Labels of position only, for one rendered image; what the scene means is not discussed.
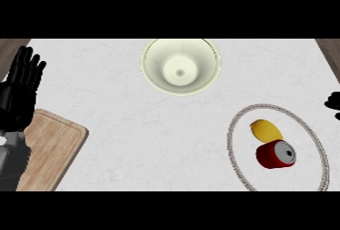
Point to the cream white bowl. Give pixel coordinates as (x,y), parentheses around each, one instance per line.
(180,67)

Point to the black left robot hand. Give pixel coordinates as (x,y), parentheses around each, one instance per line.
(18,90)

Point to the yellow lemon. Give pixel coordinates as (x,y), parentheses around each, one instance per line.
(265,130)

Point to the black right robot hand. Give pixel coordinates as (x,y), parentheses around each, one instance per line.
(334,103)

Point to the round white placemat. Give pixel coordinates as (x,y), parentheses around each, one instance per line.
(304,134)

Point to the wooden cutting board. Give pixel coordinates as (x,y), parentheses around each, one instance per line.
(49,149)

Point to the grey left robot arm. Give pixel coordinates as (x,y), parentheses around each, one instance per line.
(12,158)

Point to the red can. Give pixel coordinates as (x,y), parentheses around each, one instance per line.
(275,154)

